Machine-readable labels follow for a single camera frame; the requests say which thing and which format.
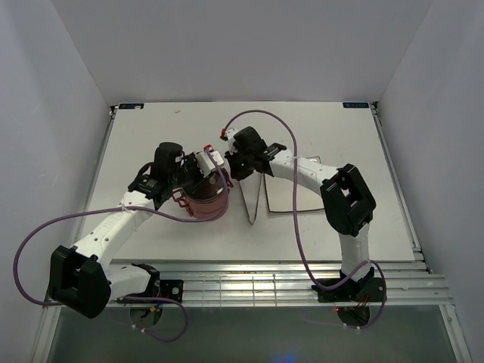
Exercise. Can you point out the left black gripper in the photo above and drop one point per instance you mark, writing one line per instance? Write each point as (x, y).
(192, 161)

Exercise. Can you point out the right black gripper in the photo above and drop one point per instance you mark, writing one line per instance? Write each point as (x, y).
(237, 173)

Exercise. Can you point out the metal tongs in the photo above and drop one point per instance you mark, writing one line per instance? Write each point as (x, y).
(250, 190)

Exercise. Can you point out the grey transparent top lid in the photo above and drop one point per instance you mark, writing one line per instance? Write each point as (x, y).
(207, 189)

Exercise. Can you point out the pink lunch bowl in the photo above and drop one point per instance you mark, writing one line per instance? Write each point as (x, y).
(182, 199)
(205, 211)

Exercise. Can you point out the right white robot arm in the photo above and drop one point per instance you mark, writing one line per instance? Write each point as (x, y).
(347, 201)

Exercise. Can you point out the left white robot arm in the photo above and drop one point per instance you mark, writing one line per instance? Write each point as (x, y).
(80, 276)

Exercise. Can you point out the white square plate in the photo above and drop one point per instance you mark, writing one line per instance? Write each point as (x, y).
(287, 196)

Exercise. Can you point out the left blue corner label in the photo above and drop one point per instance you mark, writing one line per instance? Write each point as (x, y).
(131, 106)

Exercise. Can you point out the blue corner label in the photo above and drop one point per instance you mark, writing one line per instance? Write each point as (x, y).
(356, 105)
(131, 106)

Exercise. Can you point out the right blue corner label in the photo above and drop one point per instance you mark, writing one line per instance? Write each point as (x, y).
(356, 105)

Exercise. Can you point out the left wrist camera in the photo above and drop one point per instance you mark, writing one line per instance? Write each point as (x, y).
(208, 160)

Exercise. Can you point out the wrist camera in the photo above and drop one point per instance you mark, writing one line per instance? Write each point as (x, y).
(208, 160)
(227, 135)

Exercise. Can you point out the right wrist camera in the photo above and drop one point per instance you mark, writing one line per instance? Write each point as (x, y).
(227, 135)

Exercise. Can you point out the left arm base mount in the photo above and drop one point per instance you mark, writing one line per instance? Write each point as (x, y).
(170, 289)

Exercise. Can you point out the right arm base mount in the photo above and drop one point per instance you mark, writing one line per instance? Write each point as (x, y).
(368, 289)

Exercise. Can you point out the aluminium frame rail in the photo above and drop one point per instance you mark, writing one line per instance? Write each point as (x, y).
(285, 284)

